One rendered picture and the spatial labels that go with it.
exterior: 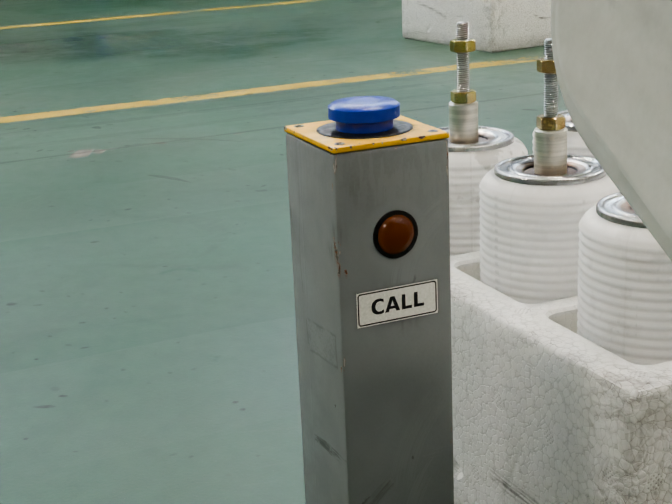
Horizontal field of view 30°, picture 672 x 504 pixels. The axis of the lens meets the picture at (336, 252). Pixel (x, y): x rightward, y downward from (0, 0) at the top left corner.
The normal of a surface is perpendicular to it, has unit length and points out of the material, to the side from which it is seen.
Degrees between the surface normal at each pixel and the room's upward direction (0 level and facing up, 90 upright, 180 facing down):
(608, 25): 90
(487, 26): 90
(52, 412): 0
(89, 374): 0
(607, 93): 90
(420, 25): 90
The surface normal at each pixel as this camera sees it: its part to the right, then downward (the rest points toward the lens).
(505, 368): -0.91, 0.16
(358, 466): 0.41, 0.26
